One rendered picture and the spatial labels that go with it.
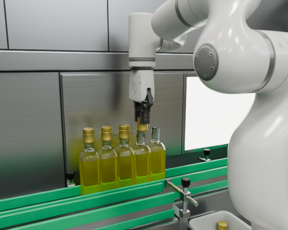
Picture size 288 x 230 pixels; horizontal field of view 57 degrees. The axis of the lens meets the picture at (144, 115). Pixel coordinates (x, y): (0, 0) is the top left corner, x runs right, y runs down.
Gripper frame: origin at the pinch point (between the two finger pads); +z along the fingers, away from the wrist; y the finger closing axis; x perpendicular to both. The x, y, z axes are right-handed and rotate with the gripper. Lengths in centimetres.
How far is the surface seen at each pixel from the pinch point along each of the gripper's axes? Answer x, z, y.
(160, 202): 0.8, 24.5, 11.9
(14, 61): -35.9, -17.4, -14.6
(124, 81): -0.7, -10.4, -13.8
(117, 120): -3.7, 3.5, -13.8
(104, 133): -12.5, 4.6, -0.6
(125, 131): -5.8, 4.2, 0.0
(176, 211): 8.1, 30.2, 9.6
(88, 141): -17.7, 6.2, -0.3
